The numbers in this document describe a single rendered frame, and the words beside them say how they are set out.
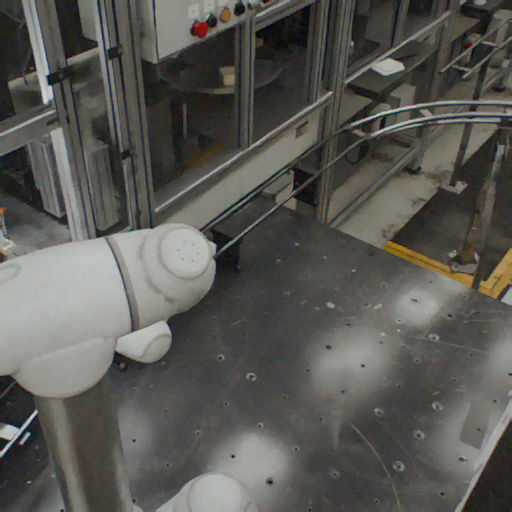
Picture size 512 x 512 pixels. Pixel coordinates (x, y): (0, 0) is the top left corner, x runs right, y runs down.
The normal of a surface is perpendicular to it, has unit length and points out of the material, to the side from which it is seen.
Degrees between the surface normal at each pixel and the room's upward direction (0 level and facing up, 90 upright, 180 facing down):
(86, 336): 94
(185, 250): 39
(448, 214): 0
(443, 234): 0
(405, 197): 0
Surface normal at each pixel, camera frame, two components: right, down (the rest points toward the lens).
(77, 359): 0.44, 0.58
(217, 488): 0.12, -0.78
